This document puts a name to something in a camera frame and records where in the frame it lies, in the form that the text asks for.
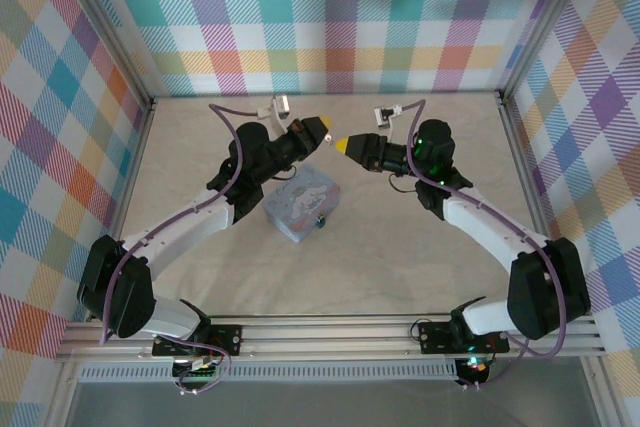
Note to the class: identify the aluminium corner post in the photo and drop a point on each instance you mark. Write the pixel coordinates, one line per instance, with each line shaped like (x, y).
(107, 22)
(542, 22)

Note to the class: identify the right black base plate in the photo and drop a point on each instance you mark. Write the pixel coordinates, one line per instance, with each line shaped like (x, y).
(435, 337)

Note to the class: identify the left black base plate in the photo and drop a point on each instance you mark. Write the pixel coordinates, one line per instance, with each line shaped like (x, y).
(227, 339)

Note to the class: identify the left aluminium side rail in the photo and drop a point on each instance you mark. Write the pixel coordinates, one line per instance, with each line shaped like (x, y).
(125, 197)

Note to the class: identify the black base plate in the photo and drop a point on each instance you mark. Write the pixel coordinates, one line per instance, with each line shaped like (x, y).
(435, 337)
(227, 339)

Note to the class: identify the aluminium side rail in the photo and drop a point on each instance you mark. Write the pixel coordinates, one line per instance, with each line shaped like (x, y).
(125, 197)
(525, 172)

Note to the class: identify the left control board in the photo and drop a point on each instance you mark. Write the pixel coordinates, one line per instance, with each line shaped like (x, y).
(197, 366)

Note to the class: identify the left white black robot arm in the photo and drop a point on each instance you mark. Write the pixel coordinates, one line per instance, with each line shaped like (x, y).
(175, 232)

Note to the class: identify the left aluminium corner post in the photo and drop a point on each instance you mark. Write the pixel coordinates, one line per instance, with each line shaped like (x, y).
(107, 22)

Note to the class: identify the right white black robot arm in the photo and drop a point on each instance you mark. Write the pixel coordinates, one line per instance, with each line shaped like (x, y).
(480, 227)

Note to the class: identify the right aluminium side rail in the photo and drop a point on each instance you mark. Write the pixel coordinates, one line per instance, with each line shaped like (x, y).
(525, 172)

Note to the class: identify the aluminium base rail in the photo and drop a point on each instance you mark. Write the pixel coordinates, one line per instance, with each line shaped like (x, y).
(325, 339)

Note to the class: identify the blue cartoon tin box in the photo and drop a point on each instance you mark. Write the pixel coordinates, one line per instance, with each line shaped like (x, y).
(300, 207)

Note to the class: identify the right aluminium corner post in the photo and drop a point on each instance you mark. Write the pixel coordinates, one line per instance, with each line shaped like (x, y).
(542, 22)

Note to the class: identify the right control board with lights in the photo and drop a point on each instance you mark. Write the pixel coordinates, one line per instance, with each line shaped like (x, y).
(472, 364)

